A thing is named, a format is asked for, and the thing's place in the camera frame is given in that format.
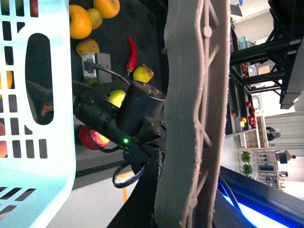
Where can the yellow pear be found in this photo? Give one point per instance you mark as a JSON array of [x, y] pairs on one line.
[[143, 74]]

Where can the green yellow apple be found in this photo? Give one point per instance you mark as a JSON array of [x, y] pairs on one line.
[[116, 97]]

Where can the orange yellow apple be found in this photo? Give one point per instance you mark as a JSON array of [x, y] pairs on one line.
[[107, 8], [80, 23]]

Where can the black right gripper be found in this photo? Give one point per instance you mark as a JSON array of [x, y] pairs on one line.
[[91, 105]]

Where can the red chili pepper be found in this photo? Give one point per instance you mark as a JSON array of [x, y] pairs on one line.
[[132, 61]]

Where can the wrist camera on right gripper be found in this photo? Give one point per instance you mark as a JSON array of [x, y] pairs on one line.
[[91, 63]]

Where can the red apple front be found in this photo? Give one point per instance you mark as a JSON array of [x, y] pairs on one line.
[[91, 139]]

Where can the orange yellow apple back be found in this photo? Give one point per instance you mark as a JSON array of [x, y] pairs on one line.
[[107, 8]]

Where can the brown kiwi upper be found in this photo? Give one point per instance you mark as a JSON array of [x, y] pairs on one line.
[[95, 17]]

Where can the large light blue basket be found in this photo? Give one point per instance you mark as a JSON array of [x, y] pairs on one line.
[[37, 174]]

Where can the black fruit shelf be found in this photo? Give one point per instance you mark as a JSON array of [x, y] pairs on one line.
[[145, 20]]

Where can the orange yellow apple centre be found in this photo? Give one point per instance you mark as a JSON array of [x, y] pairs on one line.
[[80, 23]]

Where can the grey basket handle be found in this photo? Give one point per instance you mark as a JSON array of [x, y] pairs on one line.
[[196, 38]]

